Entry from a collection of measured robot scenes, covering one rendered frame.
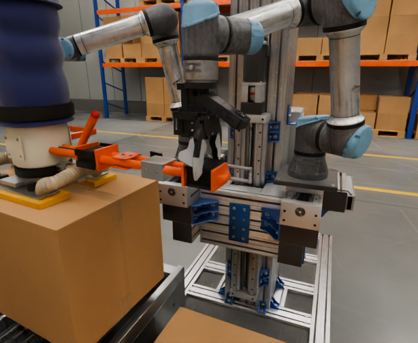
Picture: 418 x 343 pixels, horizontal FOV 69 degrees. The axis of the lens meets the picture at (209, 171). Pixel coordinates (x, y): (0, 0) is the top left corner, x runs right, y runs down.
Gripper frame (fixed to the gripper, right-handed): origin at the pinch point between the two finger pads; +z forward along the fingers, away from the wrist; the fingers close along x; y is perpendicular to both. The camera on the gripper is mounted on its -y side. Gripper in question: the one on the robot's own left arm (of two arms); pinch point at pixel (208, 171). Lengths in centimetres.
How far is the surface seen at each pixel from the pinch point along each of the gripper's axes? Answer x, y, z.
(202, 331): -15, 10, 66
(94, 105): -747, 856, 88
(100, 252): 8.0, 29.9, 26.0
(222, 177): 2.5, -4.6, 0.1
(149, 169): 3.4, 14.7, 0.8
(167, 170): 3.4, 9.5, 0.2
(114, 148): -2.4, 31.4, -1.6
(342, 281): -146, -31, 118
